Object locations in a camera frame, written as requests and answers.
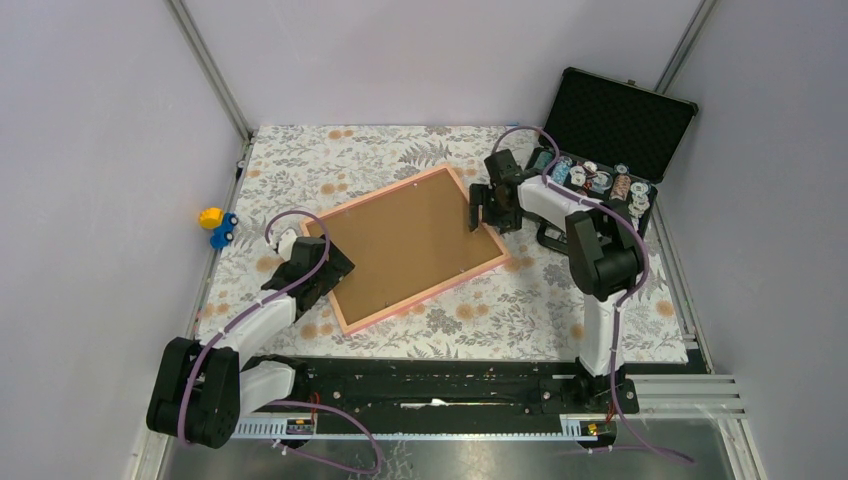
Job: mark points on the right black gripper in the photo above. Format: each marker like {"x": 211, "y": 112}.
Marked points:
{"x": 479, "y": 195}

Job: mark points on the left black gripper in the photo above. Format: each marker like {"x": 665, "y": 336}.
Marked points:
{"x": 337, "y": 267}

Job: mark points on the pink wooden picture frame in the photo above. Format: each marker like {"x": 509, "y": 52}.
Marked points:
{"x": 424, "y": 301}

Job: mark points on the brown cardboard backing board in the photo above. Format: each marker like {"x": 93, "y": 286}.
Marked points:
{"x": 411, "y": 245}

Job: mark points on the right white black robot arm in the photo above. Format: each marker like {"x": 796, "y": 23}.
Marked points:
{"x": 607, "y": 258}

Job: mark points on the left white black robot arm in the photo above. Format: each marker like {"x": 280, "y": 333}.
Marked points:
{"x": 204, "y": 386}

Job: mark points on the green poker chip stack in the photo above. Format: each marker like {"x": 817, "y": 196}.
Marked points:
{"x": 543, "y": 159}

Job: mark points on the blue poker chip stack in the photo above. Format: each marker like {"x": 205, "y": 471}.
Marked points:
{"x": 561, "y": 170}

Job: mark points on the yellow and blue toy car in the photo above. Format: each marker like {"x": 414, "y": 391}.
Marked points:
{"x": 221, "y": 224}

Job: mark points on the black poker chip case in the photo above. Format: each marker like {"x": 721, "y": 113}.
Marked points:
{"x": 608, "y": 127}

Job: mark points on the pink poker chip stack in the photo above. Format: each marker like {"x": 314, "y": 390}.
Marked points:
{"x": 620, "y": 188}

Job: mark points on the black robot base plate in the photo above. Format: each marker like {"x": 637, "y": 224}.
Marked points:
{"x": 448, "y": 397}

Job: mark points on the white slotted cable duct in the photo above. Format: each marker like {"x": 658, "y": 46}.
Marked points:
{"x": 296, "y": 427}

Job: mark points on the left aluminium corner post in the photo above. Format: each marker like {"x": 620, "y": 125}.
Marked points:
{"x": 215, "y": 79}

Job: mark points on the aluminium corner post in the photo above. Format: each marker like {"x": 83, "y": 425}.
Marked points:
{"x": 685, "y": 45}
{"x": 215, "y": 79}

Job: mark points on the right aluminium corner post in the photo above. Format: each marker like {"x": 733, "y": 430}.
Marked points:
{"x": 685, "y": 45}

